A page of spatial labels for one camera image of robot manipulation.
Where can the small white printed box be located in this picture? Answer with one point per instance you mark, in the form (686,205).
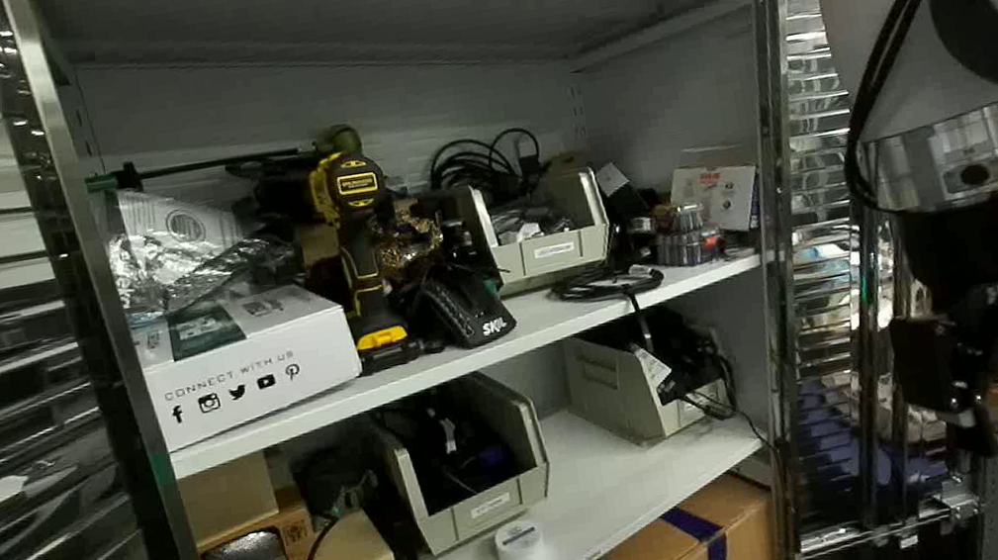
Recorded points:
(721,195)

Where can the cardboard box with blue tape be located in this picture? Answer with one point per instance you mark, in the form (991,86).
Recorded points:
(672,548)

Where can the white printed cardboard box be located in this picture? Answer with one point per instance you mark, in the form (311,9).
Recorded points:
(246,360)

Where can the small brown cardboard box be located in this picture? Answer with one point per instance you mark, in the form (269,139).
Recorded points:
(228,498)

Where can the chrome tray rack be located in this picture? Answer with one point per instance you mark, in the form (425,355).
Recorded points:
(826,318)

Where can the pack of silver cans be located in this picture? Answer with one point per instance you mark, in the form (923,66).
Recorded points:
(687,235)

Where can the grey bin with black parts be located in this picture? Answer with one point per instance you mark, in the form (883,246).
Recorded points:
(617,391)

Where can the metal shelf unit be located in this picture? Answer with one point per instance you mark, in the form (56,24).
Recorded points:
(567,329)

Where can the grey bin with white label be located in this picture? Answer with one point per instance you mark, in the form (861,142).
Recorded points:
(555,251)

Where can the roll of white tape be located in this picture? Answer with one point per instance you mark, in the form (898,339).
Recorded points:
(519,542)

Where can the black battery charger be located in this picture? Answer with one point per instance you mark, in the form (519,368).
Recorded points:
(469,310)

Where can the large grey bin with label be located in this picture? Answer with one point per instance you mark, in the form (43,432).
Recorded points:
(485,508)

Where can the black power tool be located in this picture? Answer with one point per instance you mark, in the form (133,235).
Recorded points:
(460,226)

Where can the gold crumpled foil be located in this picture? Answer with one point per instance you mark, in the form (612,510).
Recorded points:
(407,234)

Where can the yellow and black drill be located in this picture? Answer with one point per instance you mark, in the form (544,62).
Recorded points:
(363,241)

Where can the black headset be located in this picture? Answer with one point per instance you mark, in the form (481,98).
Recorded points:
(336,481)

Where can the crumpled silver foil bag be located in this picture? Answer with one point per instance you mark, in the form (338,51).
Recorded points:
(176,266)

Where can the white printed bag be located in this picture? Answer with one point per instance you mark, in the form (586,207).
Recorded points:
(169,217)

